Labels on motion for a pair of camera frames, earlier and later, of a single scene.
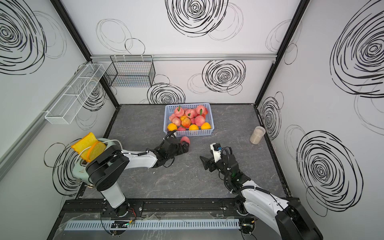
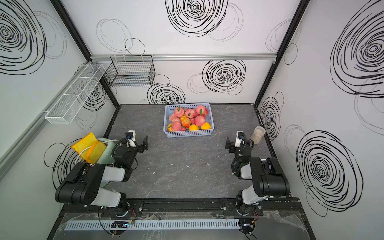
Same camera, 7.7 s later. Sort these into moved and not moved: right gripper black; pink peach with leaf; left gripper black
Moved: left gripper black; right gripper black
Not moved: pink peach with leaf
